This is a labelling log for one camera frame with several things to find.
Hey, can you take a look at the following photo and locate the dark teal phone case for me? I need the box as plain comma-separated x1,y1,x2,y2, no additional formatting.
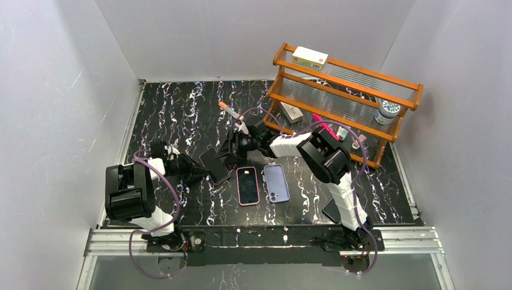
322,198,341,224

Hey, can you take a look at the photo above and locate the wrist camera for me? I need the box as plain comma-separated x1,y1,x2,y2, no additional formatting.
165,145,181,159
235,120,249,135

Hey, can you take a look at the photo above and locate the small grey box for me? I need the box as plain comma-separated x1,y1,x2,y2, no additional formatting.
279,102,304,124

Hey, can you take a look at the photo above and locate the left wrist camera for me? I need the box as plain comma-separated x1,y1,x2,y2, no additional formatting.
165,145,181,159

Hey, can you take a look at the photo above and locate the pink phone case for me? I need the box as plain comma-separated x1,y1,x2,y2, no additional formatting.
235,166,261,207

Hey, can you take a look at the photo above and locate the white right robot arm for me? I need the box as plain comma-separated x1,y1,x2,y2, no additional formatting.
214,115,378,251

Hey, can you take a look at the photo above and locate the white blue round jar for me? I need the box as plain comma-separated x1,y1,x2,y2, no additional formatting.
374,100,402,125

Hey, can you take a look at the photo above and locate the black screen smartphone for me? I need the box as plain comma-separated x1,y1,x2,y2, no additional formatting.
237,167,260,205

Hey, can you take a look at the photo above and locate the pink utility knife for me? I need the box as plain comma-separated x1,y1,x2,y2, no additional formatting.
312,114,337,137

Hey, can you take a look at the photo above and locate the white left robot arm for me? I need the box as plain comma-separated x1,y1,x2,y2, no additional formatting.
105,141,208,237

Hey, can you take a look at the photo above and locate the white green stapler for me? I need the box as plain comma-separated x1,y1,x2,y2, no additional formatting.
336,126,349,141

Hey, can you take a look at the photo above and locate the lavender phone case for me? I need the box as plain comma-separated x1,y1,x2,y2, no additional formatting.
263,164,290,204

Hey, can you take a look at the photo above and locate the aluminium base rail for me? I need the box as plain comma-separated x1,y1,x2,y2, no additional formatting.
85,227,445,256

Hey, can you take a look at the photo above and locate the white red carton box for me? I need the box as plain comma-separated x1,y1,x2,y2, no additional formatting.
292,47,328,71

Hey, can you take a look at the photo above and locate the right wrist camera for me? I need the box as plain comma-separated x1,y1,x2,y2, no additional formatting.
235,120,249,135

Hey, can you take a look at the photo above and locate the small pink white item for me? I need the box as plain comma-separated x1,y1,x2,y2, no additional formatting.
351,134,366,150

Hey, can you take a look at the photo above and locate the orange grey marker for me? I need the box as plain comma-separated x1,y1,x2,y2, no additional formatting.
219,101,240,120

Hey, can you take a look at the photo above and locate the orange wooden shelf rack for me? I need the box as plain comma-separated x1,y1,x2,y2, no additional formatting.
267,43,424,168

